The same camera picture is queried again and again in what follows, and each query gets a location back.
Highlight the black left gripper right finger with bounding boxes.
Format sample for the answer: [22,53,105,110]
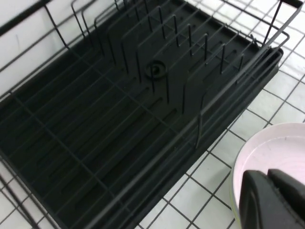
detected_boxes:
[268,168,305,229]

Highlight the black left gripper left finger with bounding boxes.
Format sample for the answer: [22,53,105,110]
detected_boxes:
[240,169,295,229]

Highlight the pink round plate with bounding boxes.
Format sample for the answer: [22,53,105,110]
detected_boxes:
[232,123,305,229]

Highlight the yellow round plate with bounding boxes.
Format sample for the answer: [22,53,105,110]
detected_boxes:
[229,183,239,229]

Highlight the black dish drying rack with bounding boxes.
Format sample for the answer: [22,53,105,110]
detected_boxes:
[0,0,285,229]

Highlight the white grid tablecloth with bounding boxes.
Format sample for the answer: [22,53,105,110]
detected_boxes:
[0,0,305,229]

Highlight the black wire dish rack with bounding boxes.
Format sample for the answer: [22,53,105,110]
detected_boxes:
[0,0,305,229]

